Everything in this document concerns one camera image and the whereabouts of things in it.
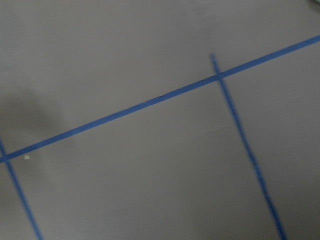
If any cream bear tray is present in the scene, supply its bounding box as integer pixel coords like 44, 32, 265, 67
311, 0, 320, 5

